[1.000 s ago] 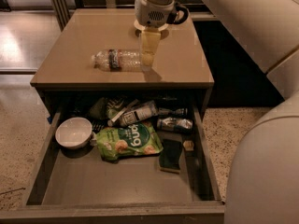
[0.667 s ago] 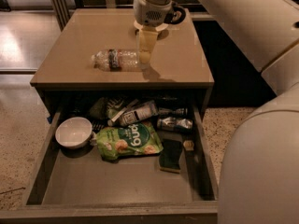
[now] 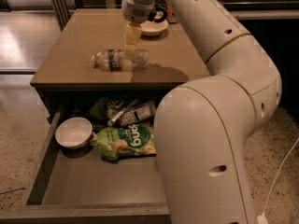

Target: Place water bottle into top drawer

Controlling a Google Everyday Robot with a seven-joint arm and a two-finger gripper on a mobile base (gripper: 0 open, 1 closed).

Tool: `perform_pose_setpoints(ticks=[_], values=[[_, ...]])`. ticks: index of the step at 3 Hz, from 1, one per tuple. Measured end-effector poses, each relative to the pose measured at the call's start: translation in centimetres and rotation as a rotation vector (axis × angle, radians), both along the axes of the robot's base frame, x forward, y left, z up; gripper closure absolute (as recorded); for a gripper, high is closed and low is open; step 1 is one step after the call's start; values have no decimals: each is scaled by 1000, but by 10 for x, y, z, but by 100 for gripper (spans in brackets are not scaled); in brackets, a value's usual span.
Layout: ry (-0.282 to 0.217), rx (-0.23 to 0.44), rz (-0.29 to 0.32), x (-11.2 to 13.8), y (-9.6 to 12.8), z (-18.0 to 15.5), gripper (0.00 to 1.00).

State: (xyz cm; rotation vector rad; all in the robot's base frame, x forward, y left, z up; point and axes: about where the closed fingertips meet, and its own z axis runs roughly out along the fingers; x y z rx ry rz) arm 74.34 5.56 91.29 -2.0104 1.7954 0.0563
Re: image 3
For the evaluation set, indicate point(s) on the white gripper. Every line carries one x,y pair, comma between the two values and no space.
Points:
135,10

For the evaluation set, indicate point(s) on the clear plastic water bottle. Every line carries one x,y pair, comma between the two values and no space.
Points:
116,60

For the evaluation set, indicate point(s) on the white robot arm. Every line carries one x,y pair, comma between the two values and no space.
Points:
200,127

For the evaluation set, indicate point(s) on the beige drawer cabinet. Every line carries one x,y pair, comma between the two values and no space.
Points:
88,61

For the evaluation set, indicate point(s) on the white labelled bottle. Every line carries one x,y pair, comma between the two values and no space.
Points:
133,113

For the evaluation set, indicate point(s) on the white bowl in drawer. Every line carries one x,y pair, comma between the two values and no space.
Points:
74,133

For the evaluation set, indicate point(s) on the open grey top drawer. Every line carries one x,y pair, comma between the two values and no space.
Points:
77,187

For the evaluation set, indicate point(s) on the white bowl on cabinet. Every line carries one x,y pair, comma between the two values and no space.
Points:
152,29

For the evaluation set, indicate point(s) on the orange soda can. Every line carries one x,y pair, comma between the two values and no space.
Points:
171,17

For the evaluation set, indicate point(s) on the dark green chip bag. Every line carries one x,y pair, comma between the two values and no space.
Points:
107,107

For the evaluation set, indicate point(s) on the green snack bag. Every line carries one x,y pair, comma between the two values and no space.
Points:
115,143

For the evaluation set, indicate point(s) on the white plug adapter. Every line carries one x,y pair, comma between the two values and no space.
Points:
261,219

